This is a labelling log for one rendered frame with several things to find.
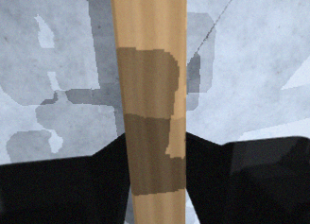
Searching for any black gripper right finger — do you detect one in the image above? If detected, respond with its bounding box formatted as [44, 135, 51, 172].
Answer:
[186, 131, 310, 224]

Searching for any long wooden board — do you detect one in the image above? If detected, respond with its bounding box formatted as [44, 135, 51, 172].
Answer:
[111, 0, 187, 224]

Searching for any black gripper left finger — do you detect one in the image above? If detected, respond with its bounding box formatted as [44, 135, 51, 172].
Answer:
[0, 132, 130, 224]

